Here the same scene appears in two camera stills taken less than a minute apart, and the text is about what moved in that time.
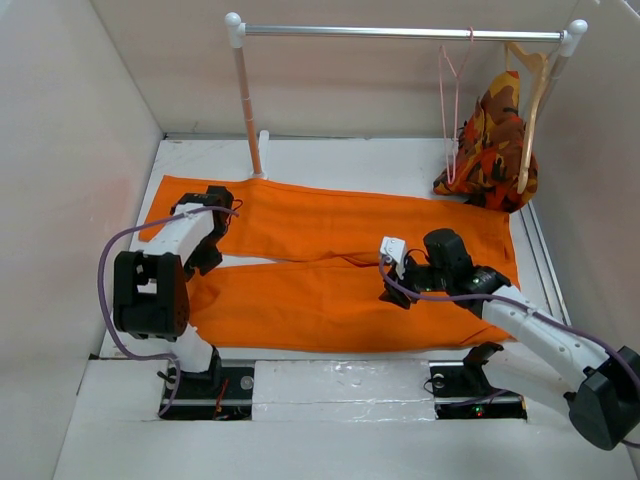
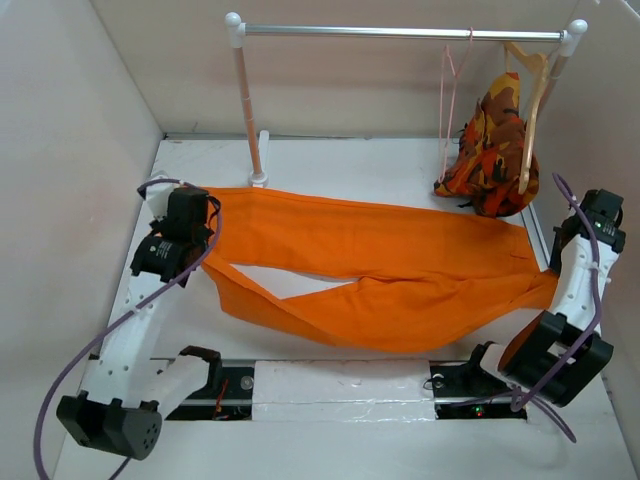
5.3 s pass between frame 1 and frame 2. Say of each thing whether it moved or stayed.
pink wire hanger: moved
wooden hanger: stayed
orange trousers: moved
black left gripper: moved
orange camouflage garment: stayed
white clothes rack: stayed
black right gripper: moved
